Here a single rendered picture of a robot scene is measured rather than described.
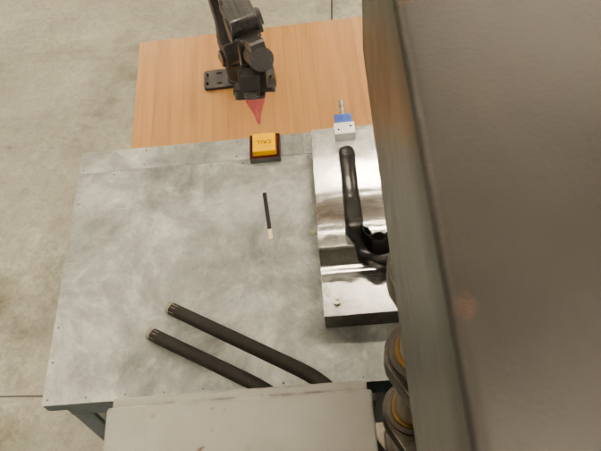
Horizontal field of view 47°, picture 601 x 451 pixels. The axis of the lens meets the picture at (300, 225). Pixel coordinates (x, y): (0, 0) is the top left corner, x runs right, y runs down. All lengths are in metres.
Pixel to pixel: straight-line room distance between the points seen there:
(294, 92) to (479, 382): 1.77
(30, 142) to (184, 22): 0.93
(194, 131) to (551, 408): 1.75
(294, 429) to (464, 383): 0.56
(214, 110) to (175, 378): 0.77
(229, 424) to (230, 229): 0.97
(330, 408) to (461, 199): 0.55
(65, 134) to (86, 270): 1.51
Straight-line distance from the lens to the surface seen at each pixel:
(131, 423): 0.83
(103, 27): 3.64
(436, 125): 0.29
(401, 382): 1.00
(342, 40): 2.11
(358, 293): 1.53
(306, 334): 1.56
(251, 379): 1.45
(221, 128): 1.92
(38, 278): 2.82
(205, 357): 1.51
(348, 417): 0.79
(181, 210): 1.78
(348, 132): 1.71
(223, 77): 2.04
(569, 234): 0.26
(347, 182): 1.67
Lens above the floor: 2.22
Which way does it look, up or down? 57 degrees down
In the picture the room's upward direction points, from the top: 9 degrees counter-clockwise
